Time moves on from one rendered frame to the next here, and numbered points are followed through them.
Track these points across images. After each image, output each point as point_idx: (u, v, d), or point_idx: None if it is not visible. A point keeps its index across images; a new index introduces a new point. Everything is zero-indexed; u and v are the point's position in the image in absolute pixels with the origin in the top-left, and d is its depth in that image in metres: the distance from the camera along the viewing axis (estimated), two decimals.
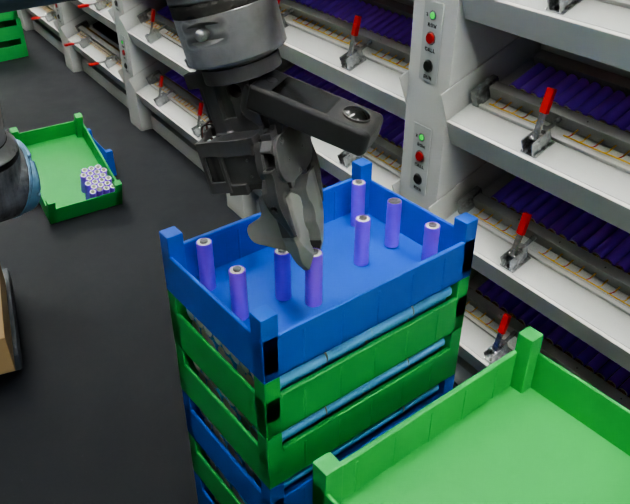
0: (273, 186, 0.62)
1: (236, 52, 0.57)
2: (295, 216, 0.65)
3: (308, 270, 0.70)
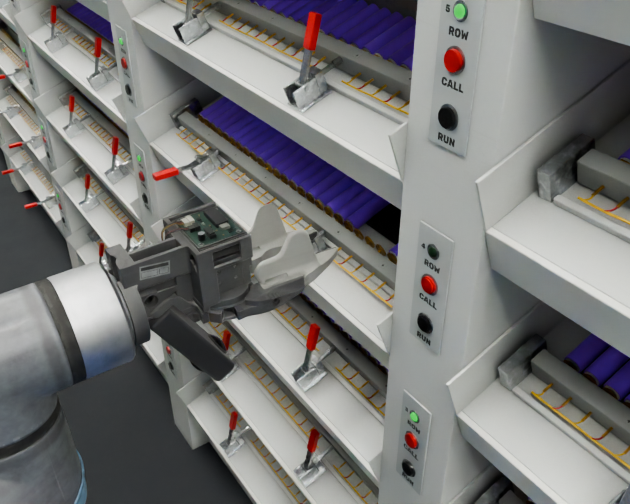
0: None
1: None
2: None
3: None
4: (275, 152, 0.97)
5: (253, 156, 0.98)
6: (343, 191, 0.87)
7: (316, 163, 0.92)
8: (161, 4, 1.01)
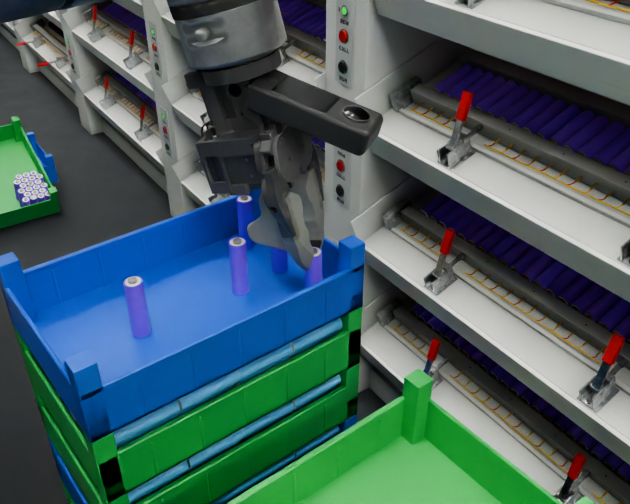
0: (273, 186, 0.62)
1: (236, 51, 0.57)
2: (295, 216, 0.65)
3: None
4: None
5: None
6: None
7: None
8: None
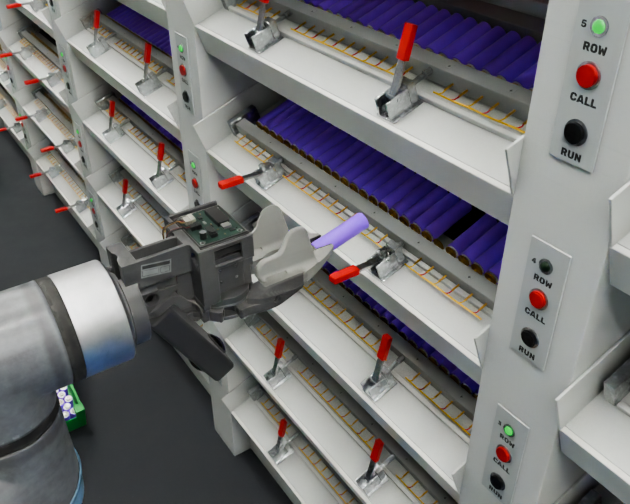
0: None
1: None
2: None
3: (501, 261, 0.76)
4: (342, 160, 0.96)
5: (319, 164, 0.97)
6: (417, 201, 0.87)
7: (387, 172, 0.91)
8: (224, 11, 1.00)
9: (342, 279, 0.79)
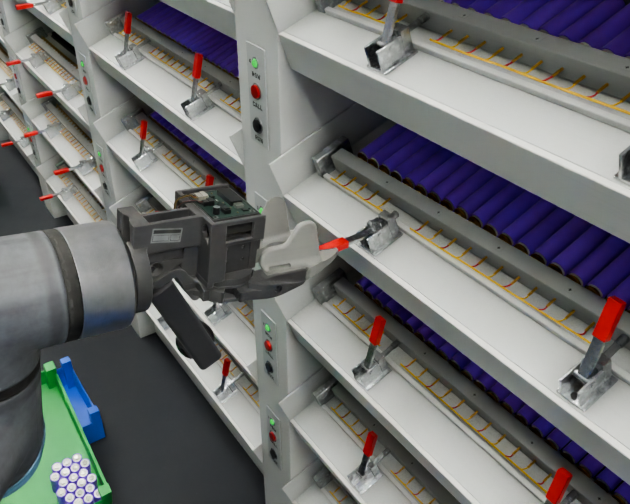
0: None
1: None
2: None
3: None
4: (495, 209, 0.71)
5: (462, 214, 0.72)
6: (626, 273, 0.61)
7: (570, 229, 0.66)
8: (318, 14, 0.75)
9: (610, 316, 0.53)
